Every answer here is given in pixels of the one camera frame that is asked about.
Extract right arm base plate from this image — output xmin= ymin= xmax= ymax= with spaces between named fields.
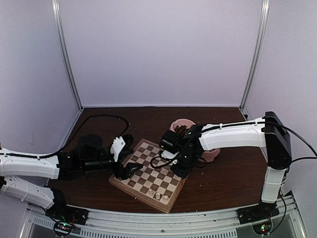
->
xmin=236 ymin=204 xmax=280 ymax=225

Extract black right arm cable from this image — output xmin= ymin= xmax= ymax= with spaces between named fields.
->
xmin=150 ymin=138 xmax=206 ymax=170

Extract pink double bowl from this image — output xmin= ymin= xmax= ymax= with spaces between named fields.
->
xmin=169 ymin=119 xmax=220 ymax=163

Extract left aluminium frame post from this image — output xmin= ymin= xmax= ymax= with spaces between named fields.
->
xmin=52 ymin=0 xmax=83 ymax=111

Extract dark chess pieces pile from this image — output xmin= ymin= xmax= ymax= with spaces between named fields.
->
xmin=174 ymin=125 xmax=189 ymax=135

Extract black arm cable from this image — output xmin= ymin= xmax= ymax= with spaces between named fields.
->
xmin=150 ymin=138 xmax=206 ymax=170
xmin=0 ymin=113 xmax=131 ymax=159

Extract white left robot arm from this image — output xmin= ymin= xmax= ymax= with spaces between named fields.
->
xmin=0 ymin=134 xmax=143 ymax=220

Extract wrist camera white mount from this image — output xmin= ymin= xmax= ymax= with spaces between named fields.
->
xmin=110 ymin=134 xmax=134 ymax=162
xmin=160 ymin=150 xmax=179 ymax=160

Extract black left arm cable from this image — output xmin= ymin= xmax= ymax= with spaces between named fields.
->
xmin=0 ymin=113 xmax=131 ymax=159

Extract front aluminium rail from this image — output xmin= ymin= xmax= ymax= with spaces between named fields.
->
xmin=18 ymin=196 xmax=308 ymax=238

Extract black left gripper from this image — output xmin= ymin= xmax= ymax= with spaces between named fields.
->
xmin=82 ymin=153 xmax=144 ymax=180

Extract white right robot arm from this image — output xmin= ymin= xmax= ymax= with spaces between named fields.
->
xmin=159 ymin=112 xmax=292 ymax=219

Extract right aluminium frame post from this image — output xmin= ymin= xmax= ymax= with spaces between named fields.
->
xmin=239 ymin=0 xmax=270 ymax=114

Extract aluminium frame post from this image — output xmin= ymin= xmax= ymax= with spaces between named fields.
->
xmin=52 ymin=0 xmax=83 ymax=111
xmin=239 ymin=0 xmax=270 ymax=114

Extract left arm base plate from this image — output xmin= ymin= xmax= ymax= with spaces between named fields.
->
xmin=45 ymin=206 xmax=89 ymax=225

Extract wooden chess board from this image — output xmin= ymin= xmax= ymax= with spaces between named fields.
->
xmin=108 ymin=139 xmax=187 ymax=213

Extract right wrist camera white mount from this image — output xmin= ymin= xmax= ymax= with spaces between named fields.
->
xmin=160 ymin=150 xmax=179 ymax=160

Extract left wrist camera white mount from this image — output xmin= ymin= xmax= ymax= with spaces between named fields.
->
xmin=110 ymin=134 xmax=134 ymax=162

